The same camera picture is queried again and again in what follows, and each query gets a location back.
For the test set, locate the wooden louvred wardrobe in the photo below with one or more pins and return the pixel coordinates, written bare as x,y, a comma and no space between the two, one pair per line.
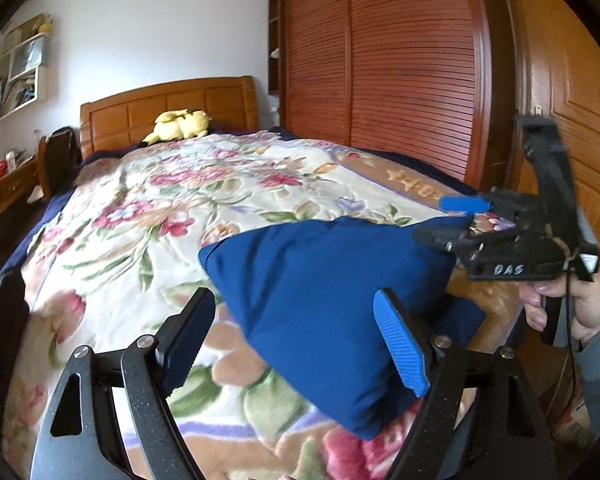
430,79

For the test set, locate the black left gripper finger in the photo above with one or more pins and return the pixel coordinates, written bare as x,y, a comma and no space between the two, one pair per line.
452,240

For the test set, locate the white wall shelf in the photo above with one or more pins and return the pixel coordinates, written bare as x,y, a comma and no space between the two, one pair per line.
22,64

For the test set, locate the person's right hand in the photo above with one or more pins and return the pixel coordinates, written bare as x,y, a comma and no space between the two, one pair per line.
586,296

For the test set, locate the blue suit jacket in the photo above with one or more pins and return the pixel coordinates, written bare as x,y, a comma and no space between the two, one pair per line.
303,293

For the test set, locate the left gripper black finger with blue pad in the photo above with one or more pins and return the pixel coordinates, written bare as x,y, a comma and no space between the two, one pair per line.
479,410
80,436

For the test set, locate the clear plastic bottle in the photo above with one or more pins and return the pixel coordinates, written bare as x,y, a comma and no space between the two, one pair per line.
38,136

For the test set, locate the cardboard box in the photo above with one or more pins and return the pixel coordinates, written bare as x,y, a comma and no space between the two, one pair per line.
564,408

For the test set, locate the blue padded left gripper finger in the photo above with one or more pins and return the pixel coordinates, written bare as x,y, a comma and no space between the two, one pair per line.
465,204

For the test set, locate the wooden room door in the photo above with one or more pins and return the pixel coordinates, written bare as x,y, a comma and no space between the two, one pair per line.
558,64

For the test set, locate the wooden desk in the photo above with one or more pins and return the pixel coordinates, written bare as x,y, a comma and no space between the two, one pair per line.
18,184

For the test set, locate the floral bed blanket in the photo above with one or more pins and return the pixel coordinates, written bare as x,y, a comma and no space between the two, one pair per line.
238,417

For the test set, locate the wooden bed headboard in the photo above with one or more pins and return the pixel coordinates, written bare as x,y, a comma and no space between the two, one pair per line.
119,121

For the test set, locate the yellow plush toy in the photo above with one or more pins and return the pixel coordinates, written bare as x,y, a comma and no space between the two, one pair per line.
177,125

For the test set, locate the wooden chair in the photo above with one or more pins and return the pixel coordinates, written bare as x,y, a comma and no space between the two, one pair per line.
58,156

